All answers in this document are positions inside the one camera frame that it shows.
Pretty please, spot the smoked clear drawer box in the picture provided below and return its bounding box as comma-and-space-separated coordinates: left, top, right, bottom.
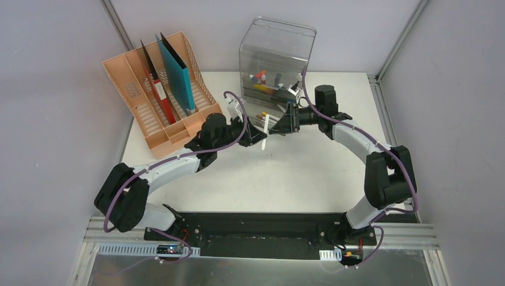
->
239, 17, 317, 127

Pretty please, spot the red orange small bottle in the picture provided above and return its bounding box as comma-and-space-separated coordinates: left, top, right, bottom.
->
255, 70, 266, 79

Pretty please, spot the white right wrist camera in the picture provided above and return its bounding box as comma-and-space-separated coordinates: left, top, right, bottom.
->
287, 81, 301, 97

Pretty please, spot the teal folder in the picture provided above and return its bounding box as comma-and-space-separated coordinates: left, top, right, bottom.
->
156, 33, 196, 116

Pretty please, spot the peach plastic file organizer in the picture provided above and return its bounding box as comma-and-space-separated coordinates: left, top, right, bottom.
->
102, 32, 222, 159

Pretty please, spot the dark blue small bottle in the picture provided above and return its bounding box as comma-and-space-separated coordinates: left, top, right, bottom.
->
274, 73, 282, 87

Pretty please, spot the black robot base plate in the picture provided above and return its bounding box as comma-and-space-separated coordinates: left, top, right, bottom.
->
167, 212, 377, 260

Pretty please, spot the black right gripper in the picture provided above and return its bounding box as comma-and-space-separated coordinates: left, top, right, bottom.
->
269, 102, 322, 135

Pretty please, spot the white marker green cap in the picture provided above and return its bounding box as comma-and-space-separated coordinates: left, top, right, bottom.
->
277, 104, 286, 113

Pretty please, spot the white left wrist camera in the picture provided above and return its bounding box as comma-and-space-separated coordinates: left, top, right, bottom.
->
226, 99, 244, 121

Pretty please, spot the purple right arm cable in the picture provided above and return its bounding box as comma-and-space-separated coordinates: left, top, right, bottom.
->
300, 65, 420, 273

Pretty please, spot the aluminium frame rail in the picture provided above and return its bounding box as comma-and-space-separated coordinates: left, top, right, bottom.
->
83, 216, 202, 258

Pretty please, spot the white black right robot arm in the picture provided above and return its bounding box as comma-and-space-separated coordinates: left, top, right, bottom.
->
269, 85, 417, 244

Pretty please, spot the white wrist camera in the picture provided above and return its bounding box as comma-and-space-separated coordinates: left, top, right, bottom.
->
226, 99, 244, 121
287, 81, 301, 97

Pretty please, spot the red folder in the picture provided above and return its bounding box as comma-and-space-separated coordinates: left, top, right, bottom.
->
141, 41, 176, 125

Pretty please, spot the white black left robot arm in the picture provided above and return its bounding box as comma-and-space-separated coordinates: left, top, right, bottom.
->
93, 113, 267, 241

